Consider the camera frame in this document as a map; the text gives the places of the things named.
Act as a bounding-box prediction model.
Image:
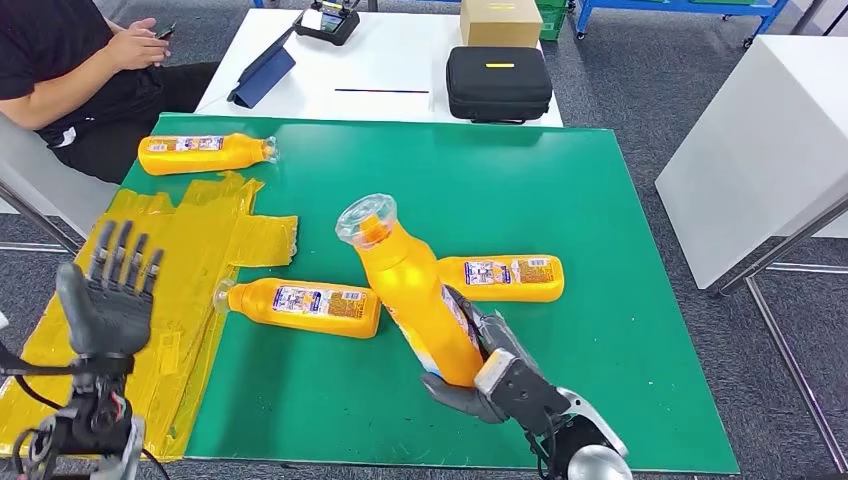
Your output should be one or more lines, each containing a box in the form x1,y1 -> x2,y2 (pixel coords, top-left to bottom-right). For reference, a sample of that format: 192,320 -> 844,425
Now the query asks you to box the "green plastic crate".
537,0 -> 571,42

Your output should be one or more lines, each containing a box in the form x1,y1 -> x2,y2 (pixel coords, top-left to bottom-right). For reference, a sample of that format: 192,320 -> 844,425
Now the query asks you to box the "black handheld controller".
292,0 -> 362,48

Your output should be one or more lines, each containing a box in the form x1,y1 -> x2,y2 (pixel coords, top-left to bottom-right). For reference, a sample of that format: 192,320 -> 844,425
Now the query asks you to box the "silver metal table frame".
718,195 -> 848,475
0,178 -> 84,256

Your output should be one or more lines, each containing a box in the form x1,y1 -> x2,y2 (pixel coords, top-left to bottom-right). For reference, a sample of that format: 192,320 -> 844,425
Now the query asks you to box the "green table mat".
119,112 -> 740,475

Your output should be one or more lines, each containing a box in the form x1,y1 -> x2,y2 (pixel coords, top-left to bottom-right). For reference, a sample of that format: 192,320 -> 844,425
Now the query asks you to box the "person's right hand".
104,17 -> 175,72

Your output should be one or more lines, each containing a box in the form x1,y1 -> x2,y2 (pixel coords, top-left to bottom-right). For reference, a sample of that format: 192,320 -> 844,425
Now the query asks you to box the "orange plastic bottle clear cap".
137,132 -> 280,178
433,254 -> 566,305
213,278 -> 384,340
334,193 -> 486,389

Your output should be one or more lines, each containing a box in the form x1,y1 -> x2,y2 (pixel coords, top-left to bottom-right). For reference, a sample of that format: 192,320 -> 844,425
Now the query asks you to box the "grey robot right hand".
420,284 -> 541,425

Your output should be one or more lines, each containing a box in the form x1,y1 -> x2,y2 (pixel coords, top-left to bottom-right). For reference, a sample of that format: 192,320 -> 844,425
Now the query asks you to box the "white desk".
195,7 -> 566,128

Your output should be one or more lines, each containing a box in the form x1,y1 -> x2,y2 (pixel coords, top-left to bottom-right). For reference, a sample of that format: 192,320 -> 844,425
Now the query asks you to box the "person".
0,0 -> 223,185

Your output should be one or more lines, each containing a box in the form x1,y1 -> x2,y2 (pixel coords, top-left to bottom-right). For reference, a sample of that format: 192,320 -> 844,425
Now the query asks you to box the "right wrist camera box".
473,349 -> 572,437

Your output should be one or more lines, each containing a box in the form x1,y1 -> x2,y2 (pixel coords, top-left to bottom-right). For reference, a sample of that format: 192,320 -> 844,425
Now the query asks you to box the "blue metal rack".
572,0 -> 793,42

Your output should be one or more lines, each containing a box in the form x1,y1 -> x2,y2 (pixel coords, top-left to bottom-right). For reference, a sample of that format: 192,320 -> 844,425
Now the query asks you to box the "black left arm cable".
142,449 -> 172,480

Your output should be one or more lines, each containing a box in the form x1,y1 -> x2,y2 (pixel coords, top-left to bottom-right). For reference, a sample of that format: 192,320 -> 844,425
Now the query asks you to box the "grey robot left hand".
56,220 -> 166,359

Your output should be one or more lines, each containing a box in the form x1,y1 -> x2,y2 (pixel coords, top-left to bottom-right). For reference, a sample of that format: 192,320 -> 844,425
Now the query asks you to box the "yellow taped plastic sheet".
0,172 -> 301,462

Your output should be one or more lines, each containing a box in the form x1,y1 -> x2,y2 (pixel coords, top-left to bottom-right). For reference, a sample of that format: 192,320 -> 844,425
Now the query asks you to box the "black zipped carry case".
445,46 -> 554,126

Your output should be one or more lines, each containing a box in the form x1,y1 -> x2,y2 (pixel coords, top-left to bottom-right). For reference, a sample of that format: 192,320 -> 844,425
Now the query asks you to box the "brown cardboard box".
459,0 -> 545,49

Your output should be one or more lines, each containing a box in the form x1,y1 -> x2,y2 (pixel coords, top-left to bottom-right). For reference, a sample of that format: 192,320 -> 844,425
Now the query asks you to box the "blue tablet folio case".
226,26 -> 297,111

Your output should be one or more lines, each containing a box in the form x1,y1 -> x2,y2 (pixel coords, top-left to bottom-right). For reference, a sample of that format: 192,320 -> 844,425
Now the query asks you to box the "white side table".
0,112 -> 121,240
654,34 -> 848,291

